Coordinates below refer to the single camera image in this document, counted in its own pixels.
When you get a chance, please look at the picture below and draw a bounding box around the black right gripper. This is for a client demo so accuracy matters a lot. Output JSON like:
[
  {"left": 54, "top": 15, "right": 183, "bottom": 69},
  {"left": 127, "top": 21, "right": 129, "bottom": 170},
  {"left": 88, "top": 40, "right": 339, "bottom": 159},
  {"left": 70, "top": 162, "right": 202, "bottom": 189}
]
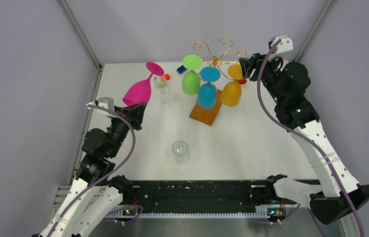
[{"left": 240, "top": 51, "right": 286, "bottom": 104}]

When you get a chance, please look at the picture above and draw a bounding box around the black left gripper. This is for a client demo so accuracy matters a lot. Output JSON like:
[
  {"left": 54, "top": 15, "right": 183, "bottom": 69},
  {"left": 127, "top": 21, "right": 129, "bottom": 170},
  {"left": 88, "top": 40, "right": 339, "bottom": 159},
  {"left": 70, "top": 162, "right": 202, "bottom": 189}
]
[{"left": 108, "top": 102, "right": 148, "bottom": 157}]

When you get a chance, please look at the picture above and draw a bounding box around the pink plastic wine glass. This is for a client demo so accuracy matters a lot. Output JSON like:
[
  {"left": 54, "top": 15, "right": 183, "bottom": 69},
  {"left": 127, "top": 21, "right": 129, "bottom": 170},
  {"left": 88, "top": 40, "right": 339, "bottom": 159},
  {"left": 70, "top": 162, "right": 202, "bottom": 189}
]
[{"left": 122, "top": 62, "right": 164, "bottom": 106}]

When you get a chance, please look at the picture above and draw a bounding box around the yellow plastic wine glass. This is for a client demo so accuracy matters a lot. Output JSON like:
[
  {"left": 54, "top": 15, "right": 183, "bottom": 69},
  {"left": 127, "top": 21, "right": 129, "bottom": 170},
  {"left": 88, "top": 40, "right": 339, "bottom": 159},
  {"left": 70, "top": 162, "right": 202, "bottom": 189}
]
[{"left": 220, "top": 64, "right": 244, "bottom": 107}]

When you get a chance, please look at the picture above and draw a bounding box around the blue plastic wine glass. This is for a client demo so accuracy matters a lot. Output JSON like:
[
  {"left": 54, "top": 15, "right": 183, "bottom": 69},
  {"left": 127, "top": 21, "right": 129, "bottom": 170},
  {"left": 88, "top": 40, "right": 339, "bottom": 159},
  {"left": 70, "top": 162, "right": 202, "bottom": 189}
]
[{"left": 197, "top": 66, "right": 221, "bottom": 109}]

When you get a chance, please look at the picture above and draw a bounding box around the green plastic wine glass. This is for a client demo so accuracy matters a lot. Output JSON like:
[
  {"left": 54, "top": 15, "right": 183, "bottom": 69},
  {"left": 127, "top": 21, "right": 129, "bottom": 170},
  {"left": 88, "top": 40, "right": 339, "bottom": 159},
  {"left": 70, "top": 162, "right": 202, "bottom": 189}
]
[{"left": 182, "top": 54, "right": 203, "bottom": 95}]

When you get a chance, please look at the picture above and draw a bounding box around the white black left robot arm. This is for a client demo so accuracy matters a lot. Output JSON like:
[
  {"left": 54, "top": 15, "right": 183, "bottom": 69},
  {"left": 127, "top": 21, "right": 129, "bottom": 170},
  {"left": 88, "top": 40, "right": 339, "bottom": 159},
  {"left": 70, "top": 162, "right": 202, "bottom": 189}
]
[{"left": 37, "top": 98, "right": 147, "bottom": 237}]

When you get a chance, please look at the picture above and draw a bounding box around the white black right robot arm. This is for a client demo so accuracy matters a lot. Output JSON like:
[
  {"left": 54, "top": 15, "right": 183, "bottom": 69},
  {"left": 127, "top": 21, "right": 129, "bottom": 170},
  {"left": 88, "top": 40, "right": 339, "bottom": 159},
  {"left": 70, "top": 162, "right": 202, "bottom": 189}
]
[{"left": 239, "top": 53, "right": 369, "bottom": 225}]

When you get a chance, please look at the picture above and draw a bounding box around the clear tall wine glass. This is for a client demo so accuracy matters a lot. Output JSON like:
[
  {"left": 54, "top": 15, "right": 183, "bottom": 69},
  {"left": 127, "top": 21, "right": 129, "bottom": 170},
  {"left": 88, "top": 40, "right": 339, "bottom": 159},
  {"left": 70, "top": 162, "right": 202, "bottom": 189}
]
[{"left": 153, "top": 76, "right": 172, "bottom": 110}]

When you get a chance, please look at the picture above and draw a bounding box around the red toy brick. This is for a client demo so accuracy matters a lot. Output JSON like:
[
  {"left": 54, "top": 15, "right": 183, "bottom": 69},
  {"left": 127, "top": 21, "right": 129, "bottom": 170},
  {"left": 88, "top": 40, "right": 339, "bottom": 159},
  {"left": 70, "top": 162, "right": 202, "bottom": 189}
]
[{"left": 237, "top": 79, "right": 247, "bottom": 84}]

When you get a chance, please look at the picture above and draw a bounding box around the light green toy block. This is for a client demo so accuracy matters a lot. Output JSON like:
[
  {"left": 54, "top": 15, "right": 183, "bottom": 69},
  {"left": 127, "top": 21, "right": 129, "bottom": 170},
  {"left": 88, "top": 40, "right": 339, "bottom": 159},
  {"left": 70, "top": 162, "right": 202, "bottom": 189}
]
[{"left": 156, "top": 81, "right": 167, "bottom": 90}]

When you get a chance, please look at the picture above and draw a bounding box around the clear glass tumbler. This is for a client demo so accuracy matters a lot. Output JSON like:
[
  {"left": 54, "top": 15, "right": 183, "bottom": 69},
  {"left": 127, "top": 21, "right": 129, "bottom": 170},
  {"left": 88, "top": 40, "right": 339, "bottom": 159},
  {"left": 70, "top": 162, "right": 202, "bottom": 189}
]
[{"left": 171, "top": 140, "right": 190, "bottom": 162}]

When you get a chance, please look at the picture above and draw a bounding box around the blue toy brick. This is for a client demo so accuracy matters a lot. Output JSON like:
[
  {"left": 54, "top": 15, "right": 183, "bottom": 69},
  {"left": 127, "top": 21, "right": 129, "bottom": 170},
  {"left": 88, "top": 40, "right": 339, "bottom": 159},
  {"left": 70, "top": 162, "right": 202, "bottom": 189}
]
[{"left": 176, "top": 65, "right": 187, "bottom": 75}]

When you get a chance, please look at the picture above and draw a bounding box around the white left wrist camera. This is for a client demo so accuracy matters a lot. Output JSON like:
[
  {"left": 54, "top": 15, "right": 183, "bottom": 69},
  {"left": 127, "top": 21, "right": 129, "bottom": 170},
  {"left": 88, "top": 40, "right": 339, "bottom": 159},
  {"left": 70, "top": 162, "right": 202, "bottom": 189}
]
[{"left": 86, "top": 97, "right": 115, "bottom": 116}]

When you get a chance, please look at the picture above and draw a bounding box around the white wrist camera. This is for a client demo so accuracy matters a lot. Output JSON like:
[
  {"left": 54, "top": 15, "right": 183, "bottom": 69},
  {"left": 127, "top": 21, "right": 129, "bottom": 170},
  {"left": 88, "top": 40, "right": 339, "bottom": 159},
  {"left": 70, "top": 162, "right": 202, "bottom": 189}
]
[
  {"left": 86, "top": 97, "right": 115, "bottom": 116},
  {"left": 268, "top": 34, "right": 293, "bottom": 60}
]

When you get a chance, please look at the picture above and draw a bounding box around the gold wire glass rack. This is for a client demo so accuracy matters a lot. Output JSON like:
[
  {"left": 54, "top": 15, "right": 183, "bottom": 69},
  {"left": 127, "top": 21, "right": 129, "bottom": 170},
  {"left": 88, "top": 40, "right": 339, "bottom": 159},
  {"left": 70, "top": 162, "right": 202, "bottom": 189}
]
[{"left": 190, "top": 38, "right": 239, "bottom": 126}]

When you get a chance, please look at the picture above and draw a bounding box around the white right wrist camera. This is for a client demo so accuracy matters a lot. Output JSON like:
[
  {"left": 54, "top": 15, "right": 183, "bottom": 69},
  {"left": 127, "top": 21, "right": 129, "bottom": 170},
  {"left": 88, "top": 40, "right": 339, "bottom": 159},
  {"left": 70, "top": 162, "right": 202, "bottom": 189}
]
[{"left": 268, "top": 34, "right": 293, "bottom": 60}]

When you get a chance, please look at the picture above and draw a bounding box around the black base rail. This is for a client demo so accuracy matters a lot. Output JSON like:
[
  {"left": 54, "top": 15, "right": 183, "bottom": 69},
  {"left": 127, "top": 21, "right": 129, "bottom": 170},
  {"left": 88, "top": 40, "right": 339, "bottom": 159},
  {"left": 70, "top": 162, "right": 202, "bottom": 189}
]
[{"left": 121, "top": 180, "right": 295, "bottom": 216}]

